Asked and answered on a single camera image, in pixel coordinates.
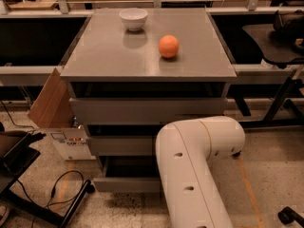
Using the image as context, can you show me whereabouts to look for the grey bottom drawer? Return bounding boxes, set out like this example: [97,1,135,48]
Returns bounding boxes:
[93,156,161,193]

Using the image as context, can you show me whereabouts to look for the grey drawer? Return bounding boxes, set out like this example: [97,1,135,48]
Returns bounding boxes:
[93,156,161,193]
[86,136,155,156]
[69,98,227,125]

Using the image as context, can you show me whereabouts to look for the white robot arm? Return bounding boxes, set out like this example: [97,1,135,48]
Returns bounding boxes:
[155,116,245,228]

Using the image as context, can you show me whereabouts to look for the grey drawer cabinet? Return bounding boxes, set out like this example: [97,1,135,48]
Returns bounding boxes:
[59,7,238,176]

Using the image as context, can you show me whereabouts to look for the grey middle drawer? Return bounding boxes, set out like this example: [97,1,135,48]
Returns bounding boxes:
[86,136,155,156]

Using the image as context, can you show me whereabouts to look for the grey top drawer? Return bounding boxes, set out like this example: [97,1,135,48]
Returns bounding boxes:
[69,98,227,125]

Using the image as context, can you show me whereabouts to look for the orange fruit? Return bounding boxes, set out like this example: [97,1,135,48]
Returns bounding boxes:
[159,35,180,59]

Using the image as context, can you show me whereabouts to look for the white printed box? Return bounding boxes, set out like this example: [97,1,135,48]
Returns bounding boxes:
[47,128,95,161]

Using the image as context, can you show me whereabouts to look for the white ceramic bowl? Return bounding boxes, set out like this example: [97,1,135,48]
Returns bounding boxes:
[119,8,148,31]

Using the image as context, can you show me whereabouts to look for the brown cardboard box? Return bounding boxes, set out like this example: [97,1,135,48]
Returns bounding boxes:
[28,69,74,128]

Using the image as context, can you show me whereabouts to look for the black metal stand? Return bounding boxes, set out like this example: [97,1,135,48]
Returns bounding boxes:
[0,130,96,228]

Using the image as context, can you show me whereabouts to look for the black office chair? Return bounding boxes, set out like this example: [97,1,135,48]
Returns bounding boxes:
[241,9,304,129]

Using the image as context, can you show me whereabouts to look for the black caster wheel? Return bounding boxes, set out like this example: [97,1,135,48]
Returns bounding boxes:
[277,206,304,228]

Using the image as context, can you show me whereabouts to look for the black cable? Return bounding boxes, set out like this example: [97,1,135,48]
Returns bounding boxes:
[15,170,86,228]

